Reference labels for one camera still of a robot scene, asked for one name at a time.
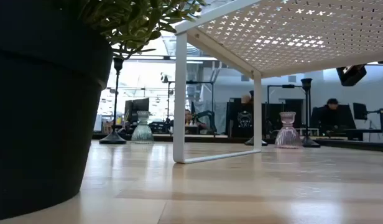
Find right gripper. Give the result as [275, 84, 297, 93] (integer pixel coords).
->
[336, 64, 367, 87]

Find pink ribbed glass candle holder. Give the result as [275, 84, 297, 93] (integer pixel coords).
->
[274, 111, 303, 149]

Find green ribbed glass candle holder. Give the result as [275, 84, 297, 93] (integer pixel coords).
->
[131, 110, 155, 144]

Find dark computer monitor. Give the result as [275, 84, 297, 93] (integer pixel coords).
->
[353, 102, 369, 121]
[124, 98, 150, 124]

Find person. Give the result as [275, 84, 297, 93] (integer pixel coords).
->
[241, 90, 254, 105]
[311, 98, 357, 135]
[184, 108, 208, 132]

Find black metal stand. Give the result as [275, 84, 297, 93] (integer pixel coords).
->
[266, 83, 304, 106]

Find white perforated metal shelf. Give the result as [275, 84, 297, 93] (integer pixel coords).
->
[172, 0, 383, 165]

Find green artificial plant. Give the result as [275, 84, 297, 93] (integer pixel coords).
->
[59, 0, 208, 60]

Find black plant pot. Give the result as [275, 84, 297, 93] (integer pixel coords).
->
[0, 0, 114, 222]

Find black aluminium table frame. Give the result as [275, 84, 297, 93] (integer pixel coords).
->
[91, 133, 383, 153]

